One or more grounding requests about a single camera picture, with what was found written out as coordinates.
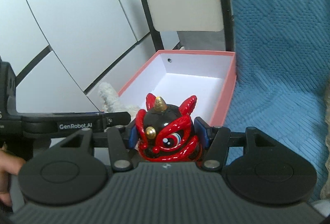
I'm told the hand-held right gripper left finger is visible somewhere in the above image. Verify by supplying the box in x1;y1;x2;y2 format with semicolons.
60;123;140;171

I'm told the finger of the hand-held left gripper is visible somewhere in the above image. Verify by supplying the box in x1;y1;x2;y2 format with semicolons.
101;111;131;128

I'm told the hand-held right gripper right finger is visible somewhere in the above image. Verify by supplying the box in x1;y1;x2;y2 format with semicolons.
194;117;280;171

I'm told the red lion figurine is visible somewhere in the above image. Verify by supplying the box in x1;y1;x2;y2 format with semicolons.
97;82;206;162

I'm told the pink cardboard box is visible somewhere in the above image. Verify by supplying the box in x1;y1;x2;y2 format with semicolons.
117;50;237;128

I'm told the person's left hand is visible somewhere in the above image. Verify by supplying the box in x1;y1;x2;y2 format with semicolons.
0;149;27;207

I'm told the blue knitted blanket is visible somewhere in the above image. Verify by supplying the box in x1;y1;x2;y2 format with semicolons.
222;0;330;202

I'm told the white wardrobe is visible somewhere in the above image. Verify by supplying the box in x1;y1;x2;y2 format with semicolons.
0;0;155;114

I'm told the floral bed sheet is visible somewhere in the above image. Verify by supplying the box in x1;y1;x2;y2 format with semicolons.
319;130;330;199

